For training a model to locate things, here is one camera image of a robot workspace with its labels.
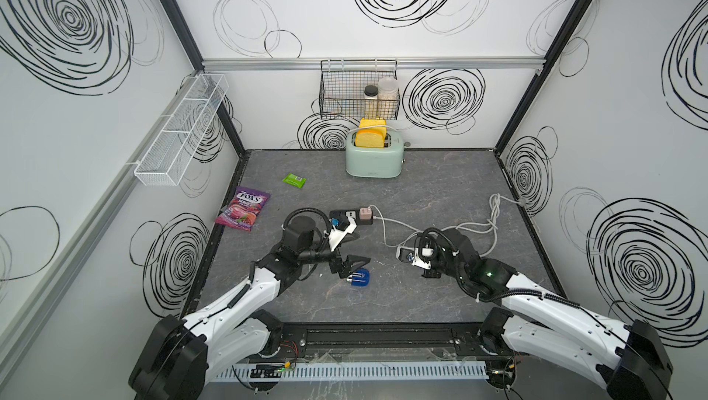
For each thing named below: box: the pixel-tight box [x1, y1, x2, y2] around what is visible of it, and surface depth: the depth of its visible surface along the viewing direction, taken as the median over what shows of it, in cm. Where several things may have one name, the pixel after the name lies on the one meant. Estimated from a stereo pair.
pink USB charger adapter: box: [359, 208, 373, 221], surface depth 95 cm
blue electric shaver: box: [346, 268, 371, 287], surface depth 84 cm
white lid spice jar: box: [377, 76, 400, 120], surface depth 86 cm
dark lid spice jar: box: [364, 84, 379, 119], surface depth 87 cm
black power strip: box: [329, 209, 360, 230], surface depth 67 cm
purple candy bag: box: [214, 186, 272, 233], surface depth 100 cm
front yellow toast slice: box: [354, 129, 385, 149], surface depth 99 cm
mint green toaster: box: [344, 131, 406, 179], surface depth 107 cm
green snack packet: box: [282, 172, 307, 189], surface depth 111 cm
